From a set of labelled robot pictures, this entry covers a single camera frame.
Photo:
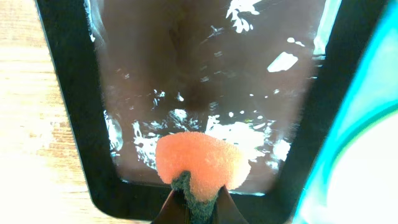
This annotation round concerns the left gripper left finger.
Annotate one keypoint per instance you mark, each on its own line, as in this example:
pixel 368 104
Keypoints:
pixel 174 210

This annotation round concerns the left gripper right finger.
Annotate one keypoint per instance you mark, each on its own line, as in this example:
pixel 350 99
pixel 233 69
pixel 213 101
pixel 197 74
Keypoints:
pixel 226 211

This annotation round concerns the orange and green sponge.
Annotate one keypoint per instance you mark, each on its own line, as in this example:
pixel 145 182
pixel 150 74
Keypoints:
pixel 199 166

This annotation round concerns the yellow plate bottom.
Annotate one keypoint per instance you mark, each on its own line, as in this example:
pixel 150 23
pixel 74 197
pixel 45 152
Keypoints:
pixel 362 185

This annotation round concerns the black rectangular tray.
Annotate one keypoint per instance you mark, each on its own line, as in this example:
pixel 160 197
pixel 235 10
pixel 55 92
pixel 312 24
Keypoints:
pixel 267 76

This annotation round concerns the teal plastic tray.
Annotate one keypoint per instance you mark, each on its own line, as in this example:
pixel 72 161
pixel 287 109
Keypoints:
pixel 372 90

